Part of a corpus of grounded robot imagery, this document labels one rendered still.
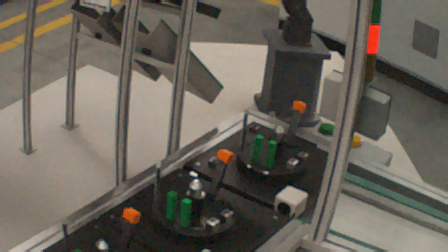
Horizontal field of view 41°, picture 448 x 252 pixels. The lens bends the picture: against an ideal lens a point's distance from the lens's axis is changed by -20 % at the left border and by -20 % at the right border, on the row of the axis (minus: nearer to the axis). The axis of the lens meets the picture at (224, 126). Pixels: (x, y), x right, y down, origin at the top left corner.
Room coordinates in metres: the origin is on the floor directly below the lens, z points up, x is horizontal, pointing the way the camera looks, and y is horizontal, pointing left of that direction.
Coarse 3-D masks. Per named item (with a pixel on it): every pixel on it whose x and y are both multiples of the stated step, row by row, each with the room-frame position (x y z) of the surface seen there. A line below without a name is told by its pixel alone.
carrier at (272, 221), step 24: (144, 192) 1.03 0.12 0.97; (168, 192) 1.02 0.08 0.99; (192, 192) 0.96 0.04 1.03; (120, 216) 0.94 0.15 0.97; (144, 216) 0.96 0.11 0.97; (168, 216) 0.94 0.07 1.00; (192, 216) 0.95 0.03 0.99; (216, 216) 0.96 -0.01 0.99; (240, 216) 1.00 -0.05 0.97; (264, 216) 1.01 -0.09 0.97; (144, 240) 0.89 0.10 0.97; (168, 240) 0.90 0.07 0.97; (192, 240) 0.90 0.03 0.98; (216, 240) 0.92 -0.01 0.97; (240, 240) 0.93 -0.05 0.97; (264, 240) 0.94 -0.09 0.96
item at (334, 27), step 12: (312, 0) 4.47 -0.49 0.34; (324, 0) 4.42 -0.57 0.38; (336, 0) 4.37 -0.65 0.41; (348, 0) 4.33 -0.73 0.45; (312, 12) 4.47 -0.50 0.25; (324, 12) 4.42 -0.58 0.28; (336, 12) 4.37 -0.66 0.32; (348, 12) 4.32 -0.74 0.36; (312, 24) 4.46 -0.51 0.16; (324, 24) 4.41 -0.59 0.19; (336, 24) 4.37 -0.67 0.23; (348, 24) 4.32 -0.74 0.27; (324, 36) 4.44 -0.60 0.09; (336, 36) 4.36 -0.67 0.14; (336, 48) 4.39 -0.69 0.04
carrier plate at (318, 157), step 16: (224, 144) 1.24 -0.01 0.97; (304, 144) 1.28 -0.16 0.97; (192, 160) 1.17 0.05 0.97; (208, 160) 1.17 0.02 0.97; (320, 160) 1.22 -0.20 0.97; (208, 176) 1.12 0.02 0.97; (224, 176) 1.13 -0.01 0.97; (240, 176) 1.13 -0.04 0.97; (304, 176) 1.16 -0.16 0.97; (320, 176) 1.16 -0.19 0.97; (240, 192) 1.08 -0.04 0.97; (256, 192) 1.08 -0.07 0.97; (272, 192) 1.09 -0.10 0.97; (272, 208) 1.05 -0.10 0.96; (304, 208) 1.06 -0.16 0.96
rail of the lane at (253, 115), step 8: (240, 112) 1.40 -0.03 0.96; (248, 112) 1.41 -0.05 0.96; (256, 112) 1.41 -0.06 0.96; (256, 120) 1.38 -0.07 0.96; (264, 120) 1.38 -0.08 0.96; (272, 120) 1.38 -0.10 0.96; (272, 128) 1.35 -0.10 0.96; (296, 136) 1.31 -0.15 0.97; (304, 136) 1.34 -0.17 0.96; (312, 136) 1.34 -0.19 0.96; (312, 144) 1.29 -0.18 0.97; (320, 144) 1.31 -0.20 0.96; (328, 144) 1.31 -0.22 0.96; (328, 152) 1.28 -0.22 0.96
